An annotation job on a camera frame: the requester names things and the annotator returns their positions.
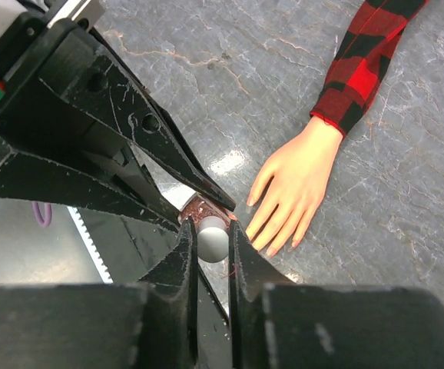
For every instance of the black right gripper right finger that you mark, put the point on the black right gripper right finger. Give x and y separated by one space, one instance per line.
277 323

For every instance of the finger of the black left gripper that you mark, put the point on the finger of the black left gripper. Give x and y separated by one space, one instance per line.
82 181
137 127

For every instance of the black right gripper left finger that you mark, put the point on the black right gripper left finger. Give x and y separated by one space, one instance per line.
148 324

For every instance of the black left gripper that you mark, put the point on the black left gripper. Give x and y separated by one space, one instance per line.
40 68

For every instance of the mannequin hand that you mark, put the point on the mannequin hand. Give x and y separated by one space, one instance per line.
291 186

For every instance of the red black plaid shirt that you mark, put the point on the red black plaid shirt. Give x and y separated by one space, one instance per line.
362 61

